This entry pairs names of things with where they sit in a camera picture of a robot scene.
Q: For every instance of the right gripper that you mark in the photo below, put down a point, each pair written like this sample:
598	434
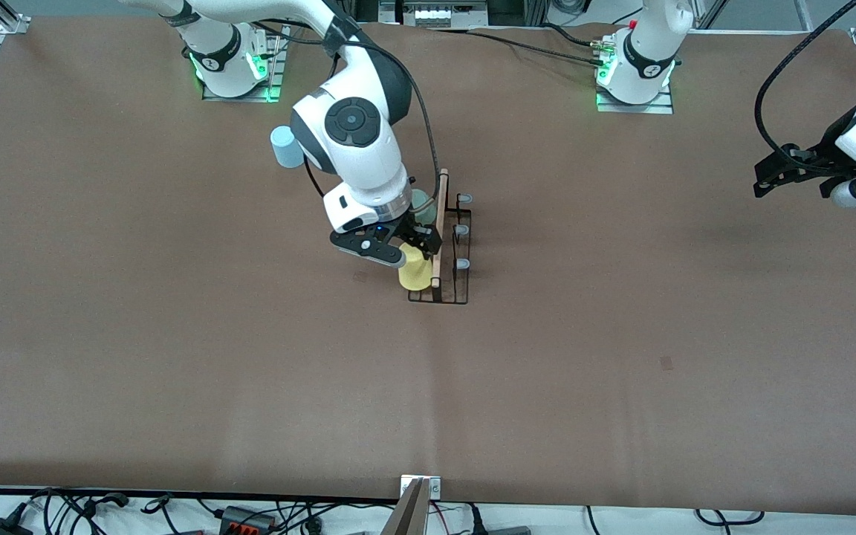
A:
414	231

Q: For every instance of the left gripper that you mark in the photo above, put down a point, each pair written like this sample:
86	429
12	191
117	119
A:
826	154

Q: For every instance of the mint green plastic cup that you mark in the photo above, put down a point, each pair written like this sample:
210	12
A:
420	202

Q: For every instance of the yellow plastic cup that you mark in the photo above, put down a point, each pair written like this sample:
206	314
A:
414	275

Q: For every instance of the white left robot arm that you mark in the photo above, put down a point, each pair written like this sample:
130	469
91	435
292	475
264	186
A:
647	52

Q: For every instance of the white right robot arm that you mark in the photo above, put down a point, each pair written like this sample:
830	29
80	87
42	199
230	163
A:
354	163

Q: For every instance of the light blue plastic cup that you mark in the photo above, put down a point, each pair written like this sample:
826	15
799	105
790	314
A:
283	148

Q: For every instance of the brown table cover mat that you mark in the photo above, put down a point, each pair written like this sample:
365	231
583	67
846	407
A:
472	409

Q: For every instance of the grey control box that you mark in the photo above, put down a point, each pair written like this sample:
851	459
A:
435	15

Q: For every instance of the grey metal pole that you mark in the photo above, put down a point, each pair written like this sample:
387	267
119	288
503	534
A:
406	516

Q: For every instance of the black plug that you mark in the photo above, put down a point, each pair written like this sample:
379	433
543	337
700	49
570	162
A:
476	520

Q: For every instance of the grey flat box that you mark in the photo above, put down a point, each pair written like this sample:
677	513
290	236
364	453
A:
510	530

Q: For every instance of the black orange connector box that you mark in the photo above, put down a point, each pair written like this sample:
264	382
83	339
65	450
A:
246	519

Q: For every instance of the black power adapter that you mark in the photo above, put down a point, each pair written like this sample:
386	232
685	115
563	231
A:
1	527

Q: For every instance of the aluminium arm base plate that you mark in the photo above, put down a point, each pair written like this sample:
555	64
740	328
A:
636	108
273	67

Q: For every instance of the small metal bracket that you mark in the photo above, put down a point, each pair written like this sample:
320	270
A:
434	487

